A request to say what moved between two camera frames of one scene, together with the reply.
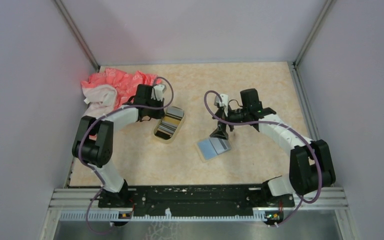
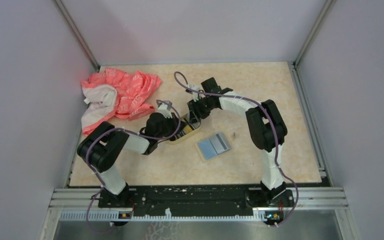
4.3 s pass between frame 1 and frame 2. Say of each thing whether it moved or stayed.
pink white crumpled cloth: stayed
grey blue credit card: stayed
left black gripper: moved
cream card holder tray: moved
